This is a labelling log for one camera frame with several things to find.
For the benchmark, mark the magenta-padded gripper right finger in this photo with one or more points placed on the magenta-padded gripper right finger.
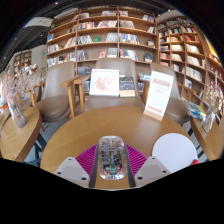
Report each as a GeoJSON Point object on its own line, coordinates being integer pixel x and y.
{"type": "Point", "coordinates": [136, 161]}

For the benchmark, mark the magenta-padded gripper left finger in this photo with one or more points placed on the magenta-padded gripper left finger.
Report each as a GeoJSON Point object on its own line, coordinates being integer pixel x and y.
{"type": "Point", "coordinates": [87, 161]}

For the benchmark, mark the transparent computer mouse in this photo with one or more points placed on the transparent computer mouse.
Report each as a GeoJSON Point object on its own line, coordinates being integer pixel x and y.
{"type": "Point", "coordinates": [111, 156]}

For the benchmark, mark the white mouse pad, red wrist rest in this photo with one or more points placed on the white mouse pad, red wrist rest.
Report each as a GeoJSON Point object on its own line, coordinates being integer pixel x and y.
{"type": "Point", "coordinates": [175, 150]}

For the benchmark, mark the beige armchair with wooden arms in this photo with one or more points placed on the beige armchair with wooden arms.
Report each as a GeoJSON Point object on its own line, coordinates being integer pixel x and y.
{"type": "Point", "coordinates": [113, 64]}
{"type": "Point", "coordinates": [55, 100]}
{"type": "Point", "coordinates": [178, 106]}

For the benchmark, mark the white sign on wooden base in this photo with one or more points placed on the white sign on wooden base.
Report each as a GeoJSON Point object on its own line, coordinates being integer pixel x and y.
{"type": "Point", "coordinates": [159, 95]}

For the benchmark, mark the dark cover book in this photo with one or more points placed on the dark cover book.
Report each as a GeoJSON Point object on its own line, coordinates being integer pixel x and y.
{"type": "Point", "coordinates": [127, 86]}

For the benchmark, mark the stack of colourful books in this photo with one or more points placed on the stack of colourful books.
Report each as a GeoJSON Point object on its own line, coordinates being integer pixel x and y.
{"type": "Point", "coordinates": [195, 110]}

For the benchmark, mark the white framed red print picture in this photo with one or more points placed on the white framed red print picture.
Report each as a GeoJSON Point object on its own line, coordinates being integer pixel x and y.
{"type": "Point", "coordinates": [104, 82]}

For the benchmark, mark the blue and white book stack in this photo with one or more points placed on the blue and white book stack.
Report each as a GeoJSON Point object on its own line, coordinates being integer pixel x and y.
{"type": "Point", "coordinates": [145, 77]}

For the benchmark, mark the distant wooden bookshelf unit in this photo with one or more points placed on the distant wooden bookshelf unit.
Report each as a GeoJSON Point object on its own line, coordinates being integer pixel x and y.
{"type": "Point", "coordinates": [21, 60]}

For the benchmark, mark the wide wooden bookshelf unit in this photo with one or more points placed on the wide wooden bookshelf unit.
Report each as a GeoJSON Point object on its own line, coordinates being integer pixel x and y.
{"type": "Point", "coordinates": [100, 36]}

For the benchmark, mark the white hanging ceiling sign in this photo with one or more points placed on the white hanging ceiling sign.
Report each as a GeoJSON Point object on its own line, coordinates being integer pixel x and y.
{"type": "Point", "coordinates": [38, 22]}

